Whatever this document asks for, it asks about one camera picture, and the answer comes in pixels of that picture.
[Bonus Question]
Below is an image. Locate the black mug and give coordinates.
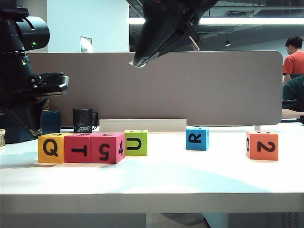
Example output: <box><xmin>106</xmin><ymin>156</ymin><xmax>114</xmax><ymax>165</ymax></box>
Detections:
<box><xmin>72</xmin><ymin>109</ymin><xmax>99</xmax><ymax>133</ymax></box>

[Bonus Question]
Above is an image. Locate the pink foam block T B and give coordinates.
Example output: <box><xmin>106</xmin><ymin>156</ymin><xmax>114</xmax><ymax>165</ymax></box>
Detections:
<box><xmin>64</xmin><ymin>133</ymin><xmax>91</xmax><ymax>164</ymax></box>

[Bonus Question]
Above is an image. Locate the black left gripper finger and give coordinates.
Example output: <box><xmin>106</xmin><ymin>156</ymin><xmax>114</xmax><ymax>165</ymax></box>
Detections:
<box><xmin>8</xmin><ymin>106</ymin><xmax>37</xmax><ymax>137</ymax></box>
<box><xmin>30</xmin><ymin>98</ymin><xmax>48</xmax><ymax>137</ymax></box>

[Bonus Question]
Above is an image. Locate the person in orange shirt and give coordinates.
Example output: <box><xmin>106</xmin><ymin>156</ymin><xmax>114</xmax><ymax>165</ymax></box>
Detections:
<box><xmin>282</xmin><ymin>35</ymin><xmax>304</xmax><ymax>84</ymax></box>

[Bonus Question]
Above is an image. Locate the framed wall sign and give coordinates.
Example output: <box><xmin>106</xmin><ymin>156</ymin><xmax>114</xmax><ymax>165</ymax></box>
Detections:
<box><xmin>80</xmin><ymin>36</ymin><xmax>93</xmax><ymax>53</ymax></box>

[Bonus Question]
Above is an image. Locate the beige cable tray lid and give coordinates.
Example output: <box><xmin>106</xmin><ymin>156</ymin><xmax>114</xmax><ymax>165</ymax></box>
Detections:
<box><xmin>99</xmin><ymin>118</ymin><xmax>188</xmax><ymax>134</ymax></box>

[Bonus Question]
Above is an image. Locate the dark blue case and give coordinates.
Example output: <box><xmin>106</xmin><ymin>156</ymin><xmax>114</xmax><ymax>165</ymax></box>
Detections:
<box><xmin>0</xmin><ymin>111</ymin><xmax>62</xmax><ymax>144</ymax></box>

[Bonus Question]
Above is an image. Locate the orange foam block 2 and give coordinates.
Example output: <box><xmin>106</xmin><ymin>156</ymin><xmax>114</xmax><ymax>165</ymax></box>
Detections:
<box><xmin>246</xmin><ymin>130</ymin><xmax>279</xmax><ymax>162</ymax></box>

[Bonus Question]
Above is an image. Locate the white table leg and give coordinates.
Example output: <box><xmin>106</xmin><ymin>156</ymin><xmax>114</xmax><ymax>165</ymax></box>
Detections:
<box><xmin>203</xmin><ymin>213</ymin><xmax>230</xmax><ymax>228</ymax></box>

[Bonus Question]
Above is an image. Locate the blue foam block R 3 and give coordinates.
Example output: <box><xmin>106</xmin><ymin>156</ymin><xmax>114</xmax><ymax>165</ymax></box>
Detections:
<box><xmin>185</xmin><ymin>128</ymin><xmax>210</xmax><ymax>151</ymax></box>

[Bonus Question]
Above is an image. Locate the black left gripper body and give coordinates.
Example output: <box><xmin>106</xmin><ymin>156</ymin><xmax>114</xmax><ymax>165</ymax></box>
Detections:
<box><xmin>0</xmin><ymin>77</ymin><xmax>49</xmax><ymax>112</ymax></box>

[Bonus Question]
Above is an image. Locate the green foam block U Q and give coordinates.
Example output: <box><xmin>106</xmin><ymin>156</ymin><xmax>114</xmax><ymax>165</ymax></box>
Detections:
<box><xmin>123</xmin><ymin>129</ymin><xmax>149</xmax><ymax>157</ymax></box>

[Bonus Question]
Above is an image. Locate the yellow foam block Q T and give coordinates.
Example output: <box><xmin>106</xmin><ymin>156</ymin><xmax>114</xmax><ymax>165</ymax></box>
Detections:
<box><xmin>38</xmin><ymin>133</ymin><xmax>65</xmax><ymax>164</ymax></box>

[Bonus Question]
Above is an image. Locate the pink foam block 5 4 C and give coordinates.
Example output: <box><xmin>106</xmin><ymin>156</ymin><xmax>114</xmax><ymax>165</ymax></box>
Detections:
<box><xmin>90</xmin><ymin>132</ymin><xmax>126</xmax><ymax>164</ymax></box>

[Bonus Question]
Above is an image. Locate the brown desk divider panel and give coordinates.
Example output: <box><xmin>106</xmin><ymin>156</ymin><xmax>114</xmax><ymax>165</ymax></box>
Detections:
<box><xmin>27</xmin><ymin>50</ymin><xmax>284</xmax><ymax>127</ymax></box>

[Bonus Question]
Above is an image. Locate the person in dark green shirt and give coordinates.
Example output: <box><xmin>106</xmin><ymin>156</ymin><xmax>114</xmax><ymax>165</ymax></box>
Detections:
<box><xmin>282</xmin><ymin>75</ymin><xmax>304</xmax><ymax>119</ymax></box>

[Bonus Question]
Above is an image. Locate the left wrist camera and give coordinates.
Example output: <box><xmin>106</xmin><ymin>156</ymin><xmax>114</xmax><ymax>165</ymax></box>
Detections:
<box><xmin>33</xmin><ymin>72</ymin><xmax>70</xmax><ymax>96</ymax></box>

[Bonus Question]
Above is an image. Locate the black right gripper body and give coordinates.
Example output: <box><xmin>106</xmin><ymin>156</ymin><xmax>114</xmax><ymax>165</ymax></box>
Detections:
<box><xmin>125</xmin><ymin>0</ymin><xmax>219</xmax><ymax>52</ymax></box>

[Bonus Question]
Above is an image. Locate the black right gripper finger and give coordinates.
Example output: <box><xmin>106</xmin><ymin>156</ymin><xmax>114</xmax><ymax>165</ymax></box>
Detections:
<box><xmin>132</xmin><ymin>9</ymin><xmax>189</xmax><ymax>68</ymax></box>
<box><xmin>142</xmin><ymin>30</ymin><xmax>195</xmax><ymax>68</ymax></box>

